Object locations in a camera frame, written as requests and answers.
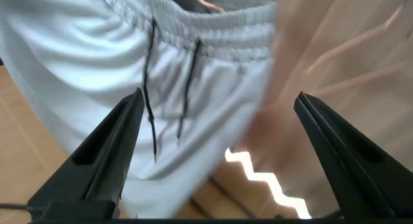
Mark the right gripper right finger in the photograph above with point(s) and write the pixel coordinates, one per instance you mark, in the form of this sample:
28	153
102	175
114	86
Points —
351	172

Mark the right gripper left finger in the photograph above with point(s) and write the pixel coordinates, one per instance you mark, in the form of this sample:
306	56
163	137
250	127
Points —
64	185

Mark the pale grey shorts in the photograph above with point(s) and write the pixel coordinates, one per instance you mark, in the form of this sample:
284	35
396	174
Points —
96	56

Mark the beige curtain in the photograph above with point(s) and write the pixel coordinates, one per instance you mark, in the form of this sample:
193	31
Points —
338	72

